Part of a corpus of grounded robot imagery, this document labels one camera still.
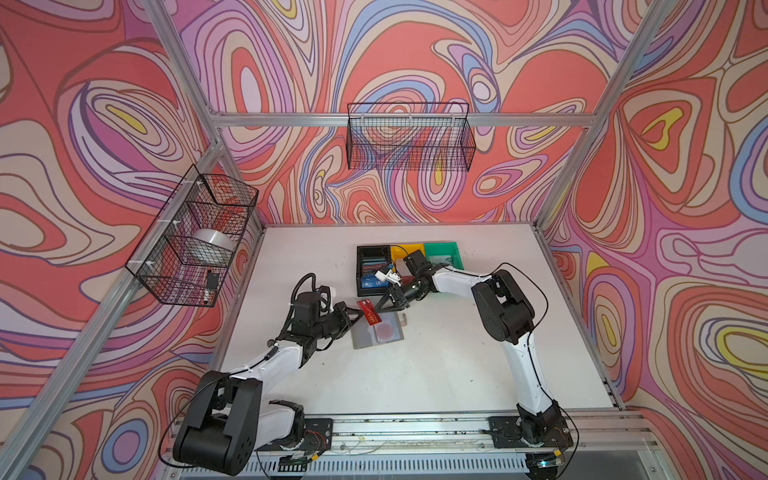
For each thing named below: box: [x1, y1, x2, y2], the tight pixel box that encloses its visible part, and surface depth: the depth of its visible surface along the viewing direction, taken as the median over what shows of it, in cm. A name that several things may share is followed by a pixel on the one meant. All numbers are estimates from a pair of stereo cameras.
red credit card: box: [356, 299, 382, 326], surface depth 89 cm
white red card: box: [429, 255, 453, 264], surface depth 109 cm
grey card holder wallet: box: [351, 311, 404, 350], surface depth 92 cm
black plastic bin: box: [356, 245, 391, 297], surface depth 103 cm
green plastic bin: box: [423, 242, 464, 270], surface depth 107 cm
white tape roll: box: [193, 228, 236, 251], surface depth 75 cm
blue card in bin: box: [361, 274, 389, 288], surface depth 102 cm
